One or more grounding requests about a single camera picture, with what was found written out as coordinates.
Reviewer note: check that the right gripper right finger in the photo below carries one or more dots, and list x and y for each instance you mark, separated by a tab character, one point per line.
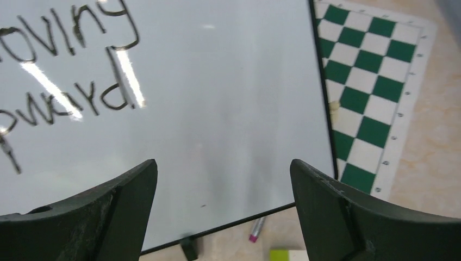
339	222

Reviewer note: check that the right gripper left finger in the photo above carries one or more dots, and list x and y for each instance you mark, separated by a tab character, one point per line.
106	222

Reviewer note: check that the white whiteboard black frame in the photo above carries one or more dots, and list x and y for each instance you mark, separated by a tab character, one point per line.
223	95

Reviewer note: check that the white lego brick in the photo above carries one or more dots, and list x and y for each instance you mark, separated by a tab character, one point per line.
298	255

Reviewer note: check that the green lego brick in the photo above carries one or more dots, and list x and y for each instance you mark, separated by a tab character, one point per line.
279	255

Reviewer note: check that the white chess pawn right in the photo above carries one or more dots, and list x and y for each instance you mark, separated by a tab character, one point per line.
334	106

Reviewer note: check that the green white chess mat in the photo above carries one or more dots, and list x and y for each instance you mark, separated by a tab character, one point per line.
375	62

